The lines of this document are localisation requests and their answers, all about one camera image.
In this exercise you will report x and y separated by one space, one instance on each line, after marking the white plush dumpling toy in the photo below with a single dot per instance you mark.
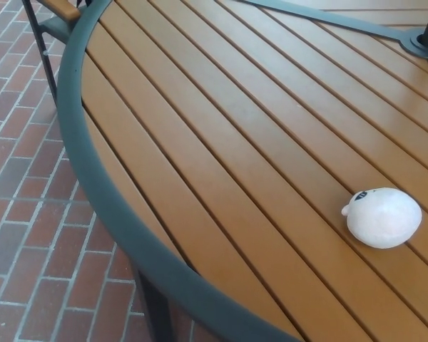
385 221

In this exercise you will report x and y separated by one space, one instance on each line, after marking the round wood slat table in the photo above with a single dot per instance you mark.
235 142

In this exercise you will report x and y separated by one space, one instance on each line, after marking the dark chair with wooden armrest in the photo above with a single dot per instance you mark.
57 25

